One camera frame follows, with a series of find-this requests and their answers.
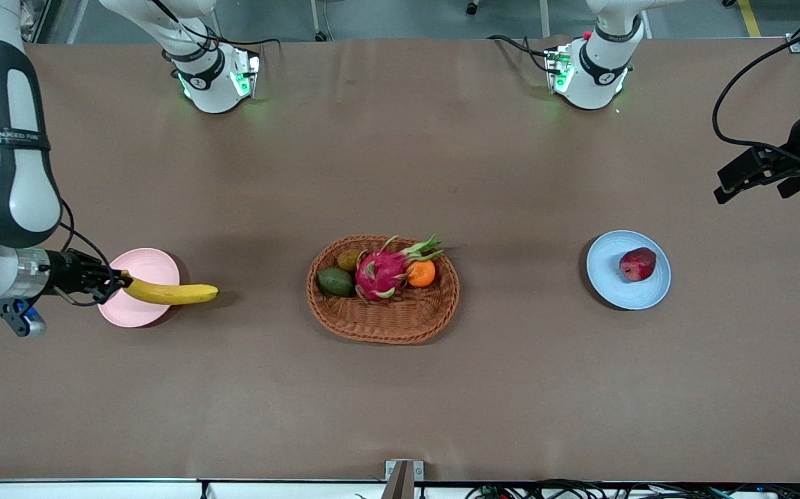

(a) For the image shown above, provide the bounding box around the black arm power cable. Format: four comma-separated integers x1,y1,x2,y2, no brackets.
486,33,560,76
150,0,281,51

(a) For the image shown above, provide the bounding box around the pink round plate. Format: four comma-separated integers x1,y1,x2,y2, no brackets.
96,248,181,328

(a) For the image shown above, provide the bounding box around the orange tangerine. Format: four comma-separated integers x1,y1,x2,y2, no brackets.
407,260,436,288

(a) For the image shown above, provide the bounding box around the dark red apple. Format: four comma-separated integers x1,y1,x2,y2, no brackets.
619,247,657,283

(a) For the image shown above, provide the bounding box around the grey metal table bracket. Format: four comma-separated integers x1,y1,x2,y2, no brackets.
384,459,425,499

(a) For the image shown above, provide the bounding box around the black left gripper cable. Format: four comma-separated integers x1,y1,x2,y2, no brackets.
711,17,800,171

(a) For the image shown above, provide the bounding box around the tangled black cable bundle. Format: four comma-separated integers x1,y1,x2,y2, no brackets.
465,480,800,499

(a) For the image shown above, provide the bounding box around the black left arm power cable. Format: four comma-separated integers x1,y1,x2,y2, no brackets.
486,33,560,76

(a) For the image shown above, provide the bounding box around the green avocado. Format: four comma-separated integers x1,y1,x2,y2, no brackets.
316,267,355,299

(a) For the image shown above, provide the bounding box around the pink dragon fruit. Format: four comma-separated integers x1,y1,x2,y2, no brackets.
355,234,444,304

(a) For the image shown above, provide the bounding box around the light blue round plate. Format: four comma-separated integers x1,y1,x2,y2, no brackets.
585,229,672,311

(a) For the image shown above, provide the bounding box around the brown wicker basket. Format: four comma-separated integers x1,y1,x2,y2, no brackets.
305,234,461,346

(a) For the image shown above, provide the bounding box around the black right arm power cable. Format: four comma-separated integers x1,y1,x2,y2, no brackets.
150,0,281,51

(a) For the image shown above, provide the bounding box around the brown table cover sheet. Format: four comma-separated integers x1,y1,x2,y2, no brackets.
0,36,800,484

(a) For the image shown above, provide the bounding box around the yellow banana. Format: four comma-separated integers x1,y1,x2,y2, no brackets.
121,272,220,306

